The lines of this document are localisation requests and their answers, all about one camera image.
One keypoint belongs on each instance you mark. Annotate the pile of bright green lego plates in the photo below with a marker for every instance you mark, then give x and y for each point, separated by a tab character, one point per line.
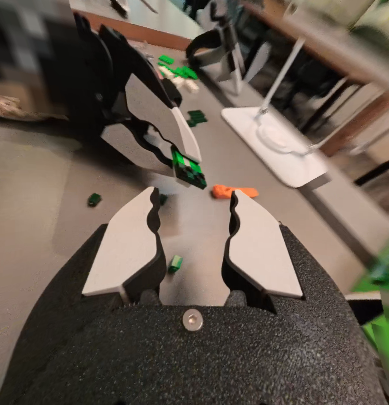
181	72

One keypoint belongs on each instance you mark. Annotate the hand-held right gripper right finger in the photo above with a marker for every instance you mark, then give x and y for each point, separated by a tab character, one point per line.
261	250

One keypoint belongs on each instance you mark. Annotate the grey desk with brown edge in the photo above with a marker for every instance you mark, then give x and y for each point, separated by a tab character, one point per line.
134	33

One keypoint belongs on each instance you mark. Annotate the pile of dark green lego plates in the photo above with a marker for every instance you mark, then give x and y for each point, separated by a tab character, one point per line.
197	117

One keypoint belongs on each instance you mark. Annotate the green tiled lego assembly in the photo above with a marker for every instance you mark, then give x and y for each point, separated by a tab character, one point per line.
189	174

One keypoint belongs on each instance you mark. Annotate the small olive green lego piece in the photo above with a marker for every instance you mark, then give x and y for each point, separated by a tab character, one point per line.
94	200

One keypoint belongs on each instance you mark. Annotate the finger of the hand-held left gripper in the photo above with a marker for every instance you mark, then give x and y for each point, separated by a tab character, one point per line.
128	145
150	104

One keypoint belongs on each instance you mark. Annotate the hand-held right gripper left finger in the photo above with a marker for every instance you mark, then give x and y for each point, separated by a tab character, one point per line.
124	250

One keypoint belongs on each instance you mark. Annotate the black and white device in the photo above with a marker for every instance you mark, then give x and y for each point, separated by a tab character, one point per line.
210	57

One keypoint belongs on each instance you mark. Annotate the person's left forearm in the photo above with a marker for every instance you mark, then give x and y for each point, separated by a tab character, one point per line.
4	107

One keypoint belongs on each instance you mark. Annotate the bright green lego brick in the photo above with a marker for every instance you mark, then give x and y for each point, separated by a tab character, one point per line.
175	264

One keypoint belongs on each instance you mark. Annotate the pile of white lego pieces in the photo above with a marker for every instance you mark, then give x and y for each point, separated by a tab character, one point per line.
186	84

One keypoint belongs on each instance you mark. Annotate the green lego box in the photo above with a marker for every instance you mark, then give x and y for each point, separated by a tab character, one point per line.
381	332

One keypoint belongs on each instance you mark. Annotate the orange lego brick separator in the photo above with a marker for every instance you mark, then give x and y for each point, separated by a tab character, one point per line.
234	191

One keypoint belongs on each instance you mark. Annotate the brown wooden desk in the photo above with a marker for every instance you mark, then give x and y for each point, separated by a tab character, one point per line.
340	66

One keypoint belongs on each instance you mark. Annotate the white book stand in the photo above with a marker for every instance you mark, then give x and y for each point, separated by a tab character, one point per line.
277	152

